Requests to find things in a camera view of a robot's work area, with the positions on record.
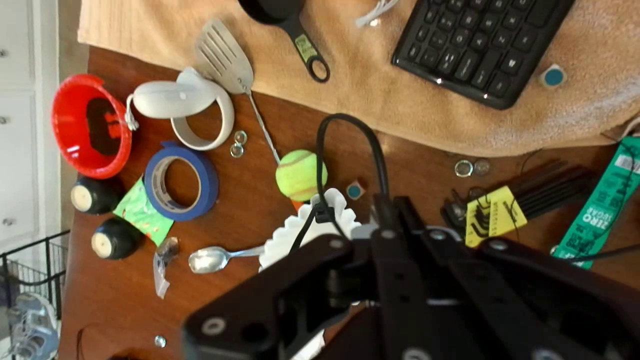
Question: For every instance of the orange stick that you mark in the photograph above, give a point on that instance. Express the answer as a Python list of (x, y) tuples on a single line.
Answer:
[(297, 202)]

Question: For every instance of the metal clip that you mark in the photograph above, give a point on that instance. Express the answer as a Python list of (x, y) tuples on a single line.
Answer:
[(165, 266)]

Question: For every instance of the small metal nut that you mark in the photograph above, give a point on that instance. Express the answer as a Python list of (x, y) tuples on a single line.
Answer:
[(160, 341), (237, 151), (241, 137)]

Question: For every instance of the small teal disc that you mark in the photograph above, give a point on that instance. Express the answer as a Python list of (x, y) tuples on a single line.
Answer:
[(552, 76), (354, 190)]

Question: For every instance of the black bowl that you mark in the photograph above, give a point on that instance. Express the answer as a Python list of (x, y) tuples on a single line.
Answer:
[(272, 10)]

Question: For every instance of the blue tape roll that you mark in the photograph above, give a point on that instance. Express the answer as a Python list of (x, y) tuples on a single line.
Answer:
[(206, 183)]

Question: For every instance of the metal washer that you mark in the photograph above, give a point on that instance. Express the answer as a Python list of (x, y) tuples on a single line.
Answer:
[(464, 168), (482, 166)]

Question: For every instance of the white drawer cabinet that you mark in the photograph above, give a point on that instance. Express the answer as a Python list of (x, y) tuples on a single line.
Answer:
[(21, 100)]

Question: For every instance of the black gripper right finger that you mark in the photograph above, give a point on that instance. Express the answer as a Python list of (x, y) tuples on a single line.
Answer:
[(520, 301)]

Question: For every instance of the black round shaker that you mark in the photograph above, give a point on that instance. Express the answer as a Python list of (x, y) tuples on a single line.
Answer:
[(120, 238), (101, 195)]

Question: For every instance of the yellow tennis ball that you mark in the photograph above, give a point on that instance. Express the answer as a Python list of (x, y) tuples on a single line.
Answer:
[(297, 174)]

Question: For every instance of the yellow hex key set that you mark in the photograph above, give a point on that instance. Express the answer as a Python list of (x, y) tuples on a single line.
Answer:
[(496, 212)]

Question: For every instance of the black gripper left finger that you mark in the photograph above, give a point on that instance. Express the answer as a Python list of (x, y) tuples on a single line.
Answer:
[(393, 286)]

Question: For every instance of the metal spoon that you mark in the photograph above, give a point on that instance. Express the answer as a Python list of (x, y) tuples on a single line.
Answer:
[(210, 261)]

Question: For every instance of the red bowl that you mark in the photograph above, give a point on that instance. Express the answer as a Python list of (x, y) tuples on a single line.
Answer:
[(71, 127)]

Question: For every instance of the green foil packet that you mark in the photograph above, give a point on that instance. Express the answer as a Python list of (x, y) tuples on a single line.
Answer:
[(142, 212)]

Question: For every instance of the grey slotted spatula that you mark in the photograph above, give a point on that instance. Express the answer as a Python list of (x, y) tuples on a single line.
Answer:
[(223, 57)]

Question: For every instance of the tan tablecloth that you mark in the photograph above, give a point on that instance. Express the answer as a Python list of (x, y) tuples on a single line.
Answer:
[(372, 100)]

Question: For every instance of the black keyboard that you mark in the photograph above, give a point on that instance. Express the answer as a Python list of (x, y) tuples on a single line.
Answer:
[(481, 47)]

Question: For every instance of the green Chomps snack stick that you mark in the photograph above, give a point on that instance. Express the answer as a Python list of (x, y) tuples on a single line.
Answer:
[(600, 207)]

